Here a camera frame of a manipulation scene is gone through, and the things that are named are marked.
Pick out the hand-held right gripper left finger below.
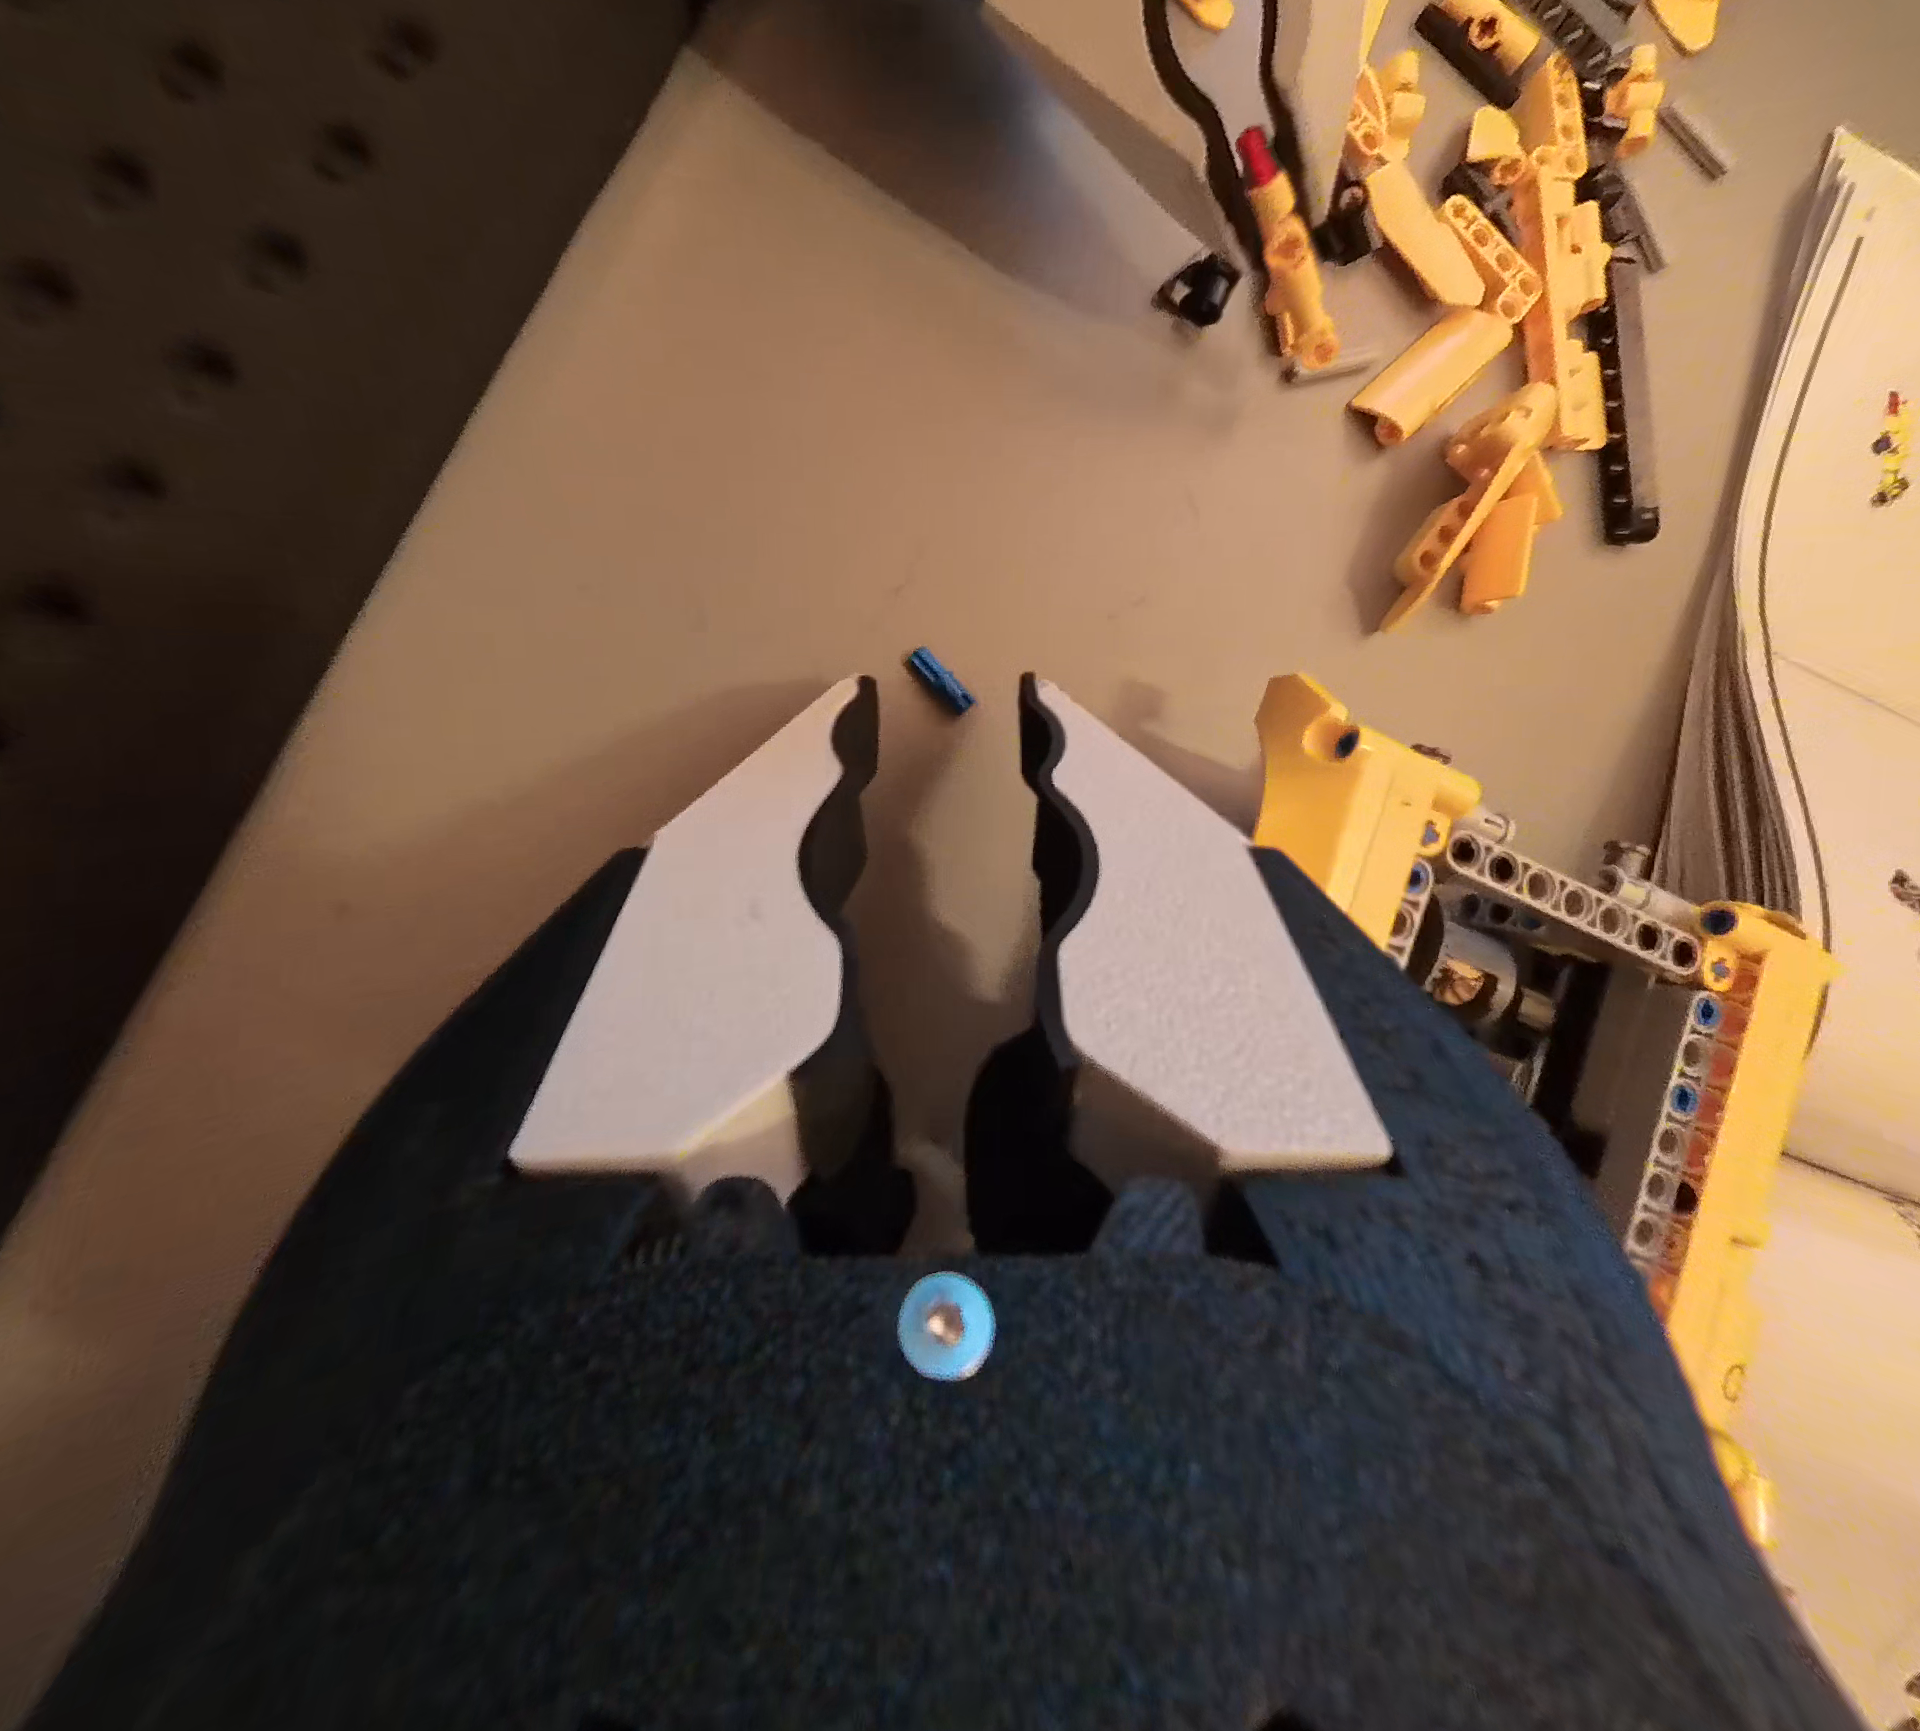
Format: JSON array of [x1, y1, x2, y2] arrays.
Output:
[[510, 674, 918, 1253]]

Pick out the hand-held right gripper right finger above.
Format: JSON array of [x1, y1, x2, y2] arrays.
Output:
[[966, 674, 1398, 1253]]

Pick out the yellow brick subassembly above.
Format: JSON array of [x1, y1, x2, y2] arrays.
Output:
[[1237, 126, 1343, 372]]

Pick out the pile of yellow brick parts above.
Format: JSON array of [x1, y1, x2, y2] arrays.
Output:
[[1086, 0, 1773, 636]]

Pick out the yellow toy brick car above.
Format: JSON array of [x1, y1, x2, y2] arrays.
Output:
[[1252, 674, 1844, 1553]]

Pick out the grey desk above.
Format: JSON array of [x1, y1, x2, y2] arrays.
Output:
[[0, 0, 1920, 1731]]

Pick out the small black clip piece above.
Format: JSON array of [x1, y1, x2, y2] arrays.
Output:
[[1154, 254, 1244, 330]]

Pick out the open instruction booklet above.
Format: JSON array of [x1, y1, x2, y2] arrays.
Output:
[[1650, 126, 1920, 1731]]

